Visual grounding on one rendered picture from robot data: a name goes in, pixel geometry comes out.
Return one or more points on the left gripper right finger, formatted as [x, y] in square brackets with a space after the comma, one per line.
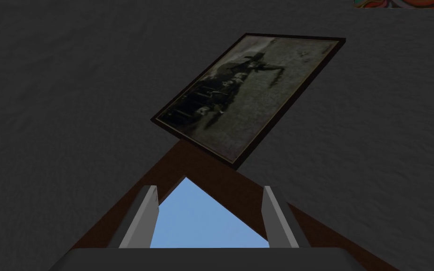
[279, 224]

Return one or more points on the brown framed window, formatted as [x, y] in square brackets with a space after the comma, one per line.
[202, 222]

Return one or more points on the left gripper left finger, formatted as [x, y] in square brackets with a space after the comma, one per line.
[141, 222]

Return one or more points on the dark framed picture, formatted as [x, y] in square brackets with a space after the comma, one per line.
[248, 98]

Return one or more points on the colourful picture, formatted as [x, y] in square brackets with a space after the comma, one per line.
[405, 3]

